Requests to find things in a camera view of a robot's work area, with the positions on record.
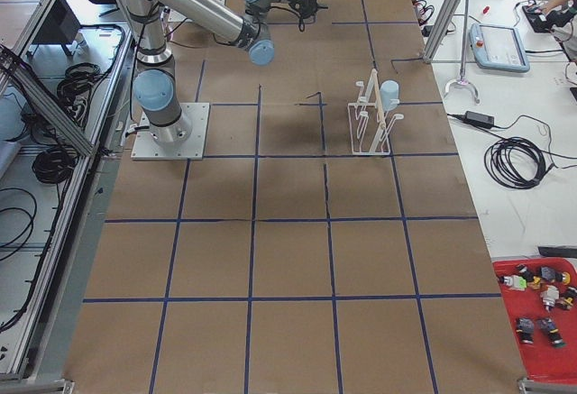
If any light blue cup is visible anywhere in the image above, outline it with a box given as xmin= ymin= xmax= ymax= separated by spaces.
xmin=380 ymin=79 xmax=400 ymax=112

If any reacher grabber tool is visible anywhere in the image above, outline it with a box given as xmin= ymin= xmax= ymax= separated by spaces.
xmin=443 ymin=0 xmax=480 ymax=105

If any teach pendant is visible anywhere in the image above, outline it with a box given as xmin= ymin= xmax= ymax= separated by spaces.
xmin=469 ymin=23 xmax=530 ymax=73

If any black power adapter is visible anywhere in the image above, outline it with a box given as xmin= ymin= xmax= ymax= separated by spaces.
xmin=463 ymin=111 xmax=495 ymax=129

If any red parts bin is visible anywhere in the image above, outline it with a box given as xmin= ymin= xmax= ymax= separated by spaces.
xmin=493 ymin=258 xmax=576 ymax=385

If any aluminium frame post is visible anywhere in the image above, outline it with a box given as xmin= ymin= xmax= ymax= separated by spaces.
xmin=422 ymin=0 xmax=461 ymax=63

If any white wire cup rack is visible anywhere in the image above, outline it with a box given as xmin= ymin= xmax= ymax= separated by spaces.
xmin=347 ymin=69 xmax=404 ymax=156

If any coiled black cable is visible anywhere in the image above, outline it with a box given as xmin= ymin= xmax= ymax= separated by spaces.
xmin=484 ymin=136 xmax=547 ymax=188

